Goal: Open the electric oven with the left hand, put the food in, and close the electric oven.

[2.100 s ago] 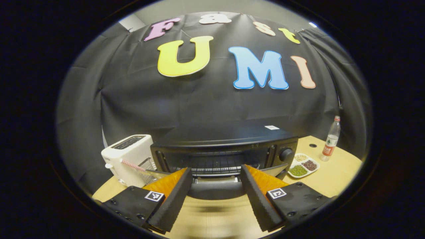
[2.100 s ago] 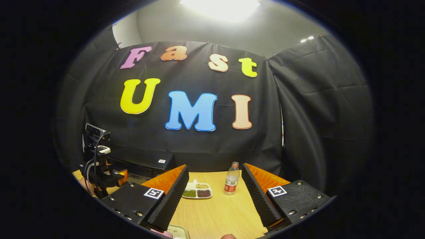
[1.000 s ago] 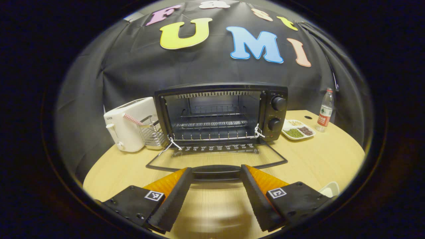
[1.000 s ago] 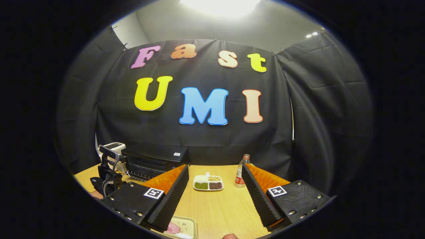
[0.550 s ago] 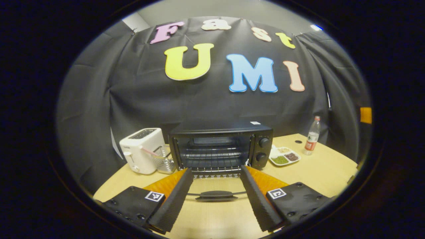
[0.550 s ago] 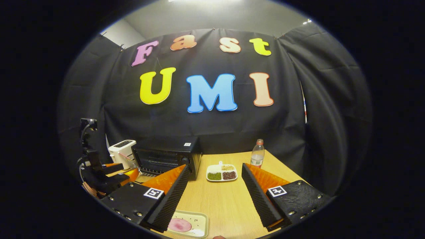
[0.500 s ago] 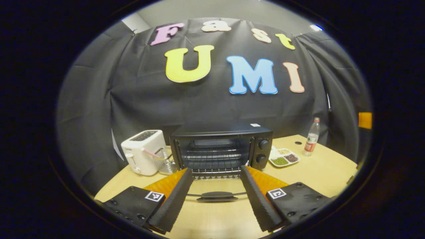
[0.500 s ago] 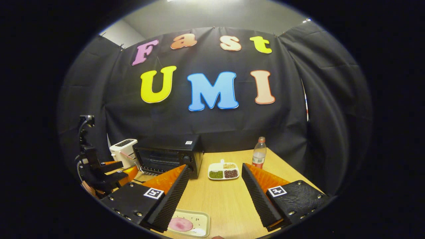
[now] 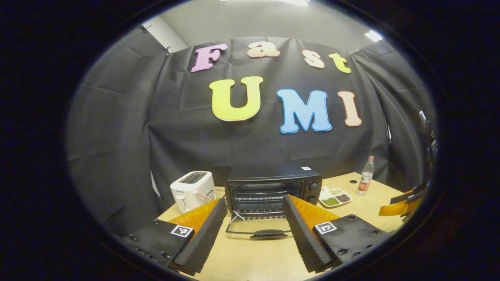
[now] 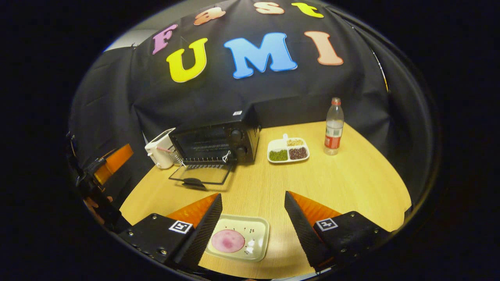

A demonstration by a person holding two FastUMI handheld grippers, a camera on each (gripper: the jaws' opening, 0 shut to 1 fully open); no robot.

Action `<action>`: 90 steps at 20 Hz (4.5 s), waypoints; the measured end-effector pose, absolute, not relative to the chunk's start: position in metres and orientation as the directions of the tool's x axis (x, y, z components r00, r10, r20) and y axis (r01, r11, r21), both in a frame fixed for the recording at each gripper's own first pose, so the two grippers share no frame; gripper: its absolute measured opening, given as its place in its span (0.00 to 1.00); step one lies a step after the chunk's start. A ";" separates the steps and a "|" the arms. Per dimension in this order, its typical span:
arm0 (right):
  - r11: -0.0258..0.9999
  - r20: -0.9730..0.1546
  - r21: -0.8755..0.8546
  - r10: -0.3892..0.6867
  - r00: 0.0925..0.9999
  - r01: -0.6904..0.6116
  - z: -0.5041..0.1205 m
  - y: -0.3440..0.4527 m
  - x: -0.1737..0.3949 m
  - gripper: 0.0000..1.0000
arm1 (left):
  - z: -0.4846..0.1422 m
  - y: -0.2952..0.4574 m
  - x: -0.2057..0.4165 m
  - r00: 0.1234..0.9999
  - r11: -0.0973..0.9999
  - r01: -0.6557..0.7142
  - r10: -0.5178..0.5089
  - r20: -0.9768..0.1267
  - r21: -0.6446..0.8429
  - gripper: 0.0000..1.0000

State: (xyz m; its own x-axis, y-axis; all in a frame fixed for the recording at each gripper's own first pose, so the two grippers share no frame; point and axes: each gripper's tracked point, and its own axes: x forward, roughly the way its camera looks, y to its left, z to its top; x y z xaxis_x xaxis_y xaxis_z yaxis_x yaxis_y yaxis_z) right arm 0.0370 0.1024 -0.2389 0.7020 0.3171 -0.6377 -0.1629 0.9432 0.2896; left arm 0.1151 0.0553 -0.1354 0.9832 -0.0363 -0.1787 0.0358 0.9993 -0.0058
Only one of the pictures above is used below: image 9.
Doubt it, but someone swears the white toaster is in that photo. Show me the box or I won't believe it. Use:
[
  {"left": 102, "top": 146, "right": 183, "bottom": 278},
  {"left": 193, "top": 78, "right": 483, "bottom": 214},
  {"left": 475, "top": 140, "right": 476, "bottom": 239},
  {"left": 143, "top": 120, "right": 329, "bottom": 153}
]
[{"left": 170, "top": 171, "right": 216, "bottom": 214}]

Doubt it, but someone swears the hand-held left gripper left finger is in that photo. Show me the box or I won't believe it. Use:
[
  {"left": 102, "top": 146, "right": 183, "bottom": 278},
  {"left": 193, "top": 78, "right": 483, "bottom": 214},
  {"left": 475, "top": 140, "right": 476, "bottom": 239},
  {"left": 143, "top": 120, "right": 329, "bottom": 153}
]
[{"left": 122, "top": 197, "right": 228, "bottom": 276}]

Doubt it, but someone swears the black electric oven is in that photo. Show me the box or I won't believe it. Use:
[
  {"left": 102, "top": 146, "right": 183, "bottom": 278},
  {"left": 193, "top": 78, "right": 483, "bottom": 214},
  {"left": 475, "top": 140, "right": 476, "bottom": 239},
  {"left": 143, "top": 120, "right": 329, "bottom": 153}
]
[{"left": 224, "top": 166, "right": 323, "bottom": 240}]

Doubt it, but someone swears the black backdrop cloth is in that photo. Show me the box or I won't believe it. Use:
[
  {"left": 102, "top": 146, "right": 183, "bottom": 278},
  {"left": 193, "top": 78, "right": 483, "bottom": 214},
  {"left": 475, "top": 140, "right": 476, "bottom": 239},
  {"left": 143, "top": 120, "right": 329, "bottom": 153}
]
[{"left": 66, "top": 25, "right": 438, "bottom": 235}]

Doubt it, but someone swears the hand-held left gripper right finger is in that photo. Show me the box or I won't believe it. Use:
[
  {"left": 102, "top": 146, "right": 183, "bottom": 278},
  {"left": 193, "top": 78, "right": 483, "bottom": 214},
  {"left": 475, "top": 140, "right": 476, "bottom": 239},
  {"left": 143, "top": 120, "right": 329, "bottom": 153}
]
[{"left": 282, "top": 194, "right": 393, "bottom": 274}]

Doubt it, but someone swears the black tripod stand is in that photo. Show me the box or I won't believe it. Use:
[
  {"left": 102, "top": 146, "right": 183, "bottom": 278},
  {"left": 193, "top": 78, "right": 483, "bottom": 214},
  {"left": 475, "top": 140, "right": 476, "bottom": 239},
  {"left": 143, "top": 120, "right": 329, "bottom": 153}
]
[{"left": 418, "top": 110, "right": 439, "bottom": 174}]

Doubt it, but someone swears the white sectioned dish with beans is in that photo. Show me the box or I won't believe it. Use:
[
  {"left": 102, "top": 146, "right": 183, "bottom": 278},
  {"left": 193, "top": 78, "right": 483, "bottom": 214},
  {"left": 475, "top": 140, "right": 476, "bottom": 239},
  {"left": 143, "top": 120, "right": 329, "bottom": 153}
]
[{"left": 319, "top": 187, "right": 353, "bottom": 208}]

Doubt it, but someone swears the clear bottle with red label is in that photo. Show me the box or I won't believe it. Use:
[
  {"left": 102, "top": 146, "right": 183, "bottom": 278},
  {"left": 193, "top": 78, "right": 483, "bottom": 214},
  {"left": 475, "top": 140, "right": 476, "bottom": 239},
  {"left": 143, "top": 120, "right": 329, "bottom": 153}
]
[{"left": 357, "top": 156, "right": 375, "bottom": 196}]

